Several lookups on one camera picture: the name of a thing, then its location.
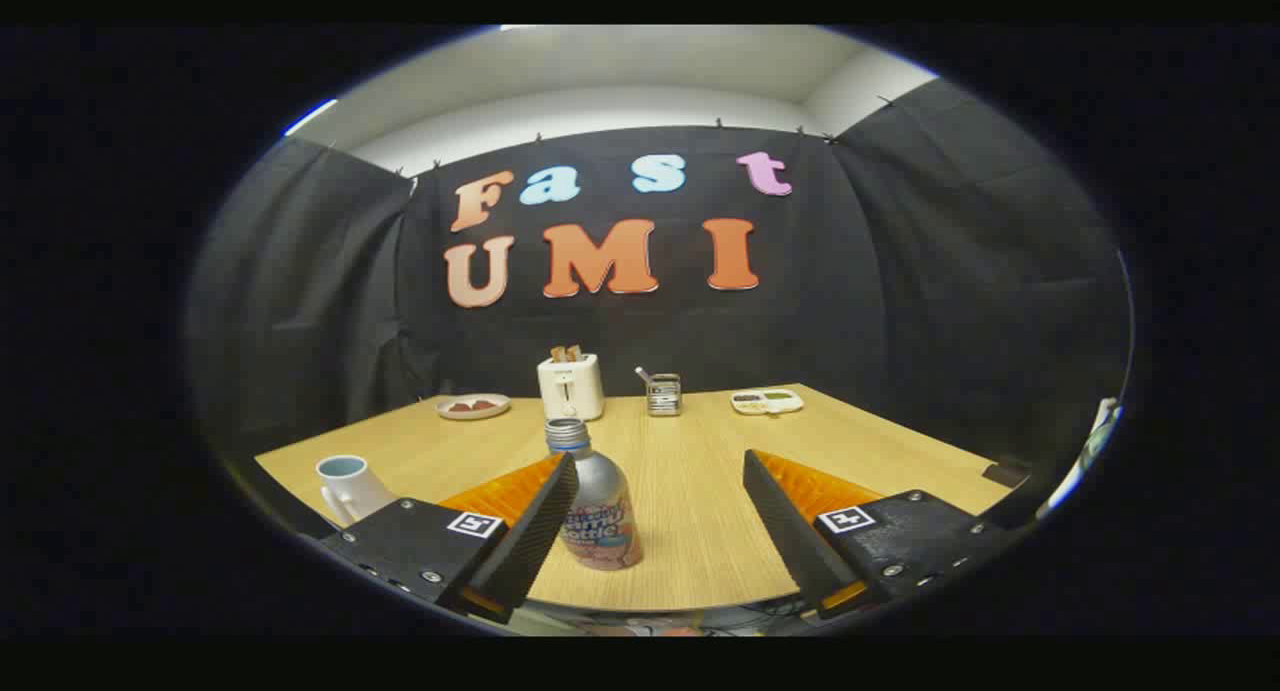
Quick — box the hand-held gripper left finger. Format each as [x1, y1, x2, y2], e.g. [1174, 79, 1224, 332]
[318, 452, 581, 625]

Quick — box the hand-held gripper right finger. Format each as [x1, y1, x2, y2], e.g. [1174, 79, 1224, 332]
[742, 448, 1031, 622]

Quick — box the silver juice bottle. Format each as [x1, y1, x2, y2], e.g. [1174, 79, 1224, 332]
[545, 418, 644, 571]

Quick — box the white cup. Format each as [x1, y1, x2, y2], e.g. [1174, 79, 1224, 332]
[316, 455, 399, 528]

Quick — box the wooden table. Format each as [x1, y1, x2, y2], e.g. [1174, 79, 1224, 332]
[255, 383, 1013, 612]

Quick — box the small white plate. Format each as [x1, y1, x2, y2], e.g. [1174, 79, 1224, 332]
[436, 393, 512, 421]

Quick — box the white divided tray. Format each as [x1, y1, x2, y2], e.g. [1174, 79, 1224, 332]
[730, 389, 805, 416]

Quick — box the white toaster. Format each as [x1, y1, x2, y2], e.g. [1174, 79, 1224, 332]
[537, 353, 605, 422]

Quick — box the black backdrop cloth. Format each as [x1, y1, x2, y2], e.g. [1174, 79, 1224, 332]
[185, 76, 1131, 472]

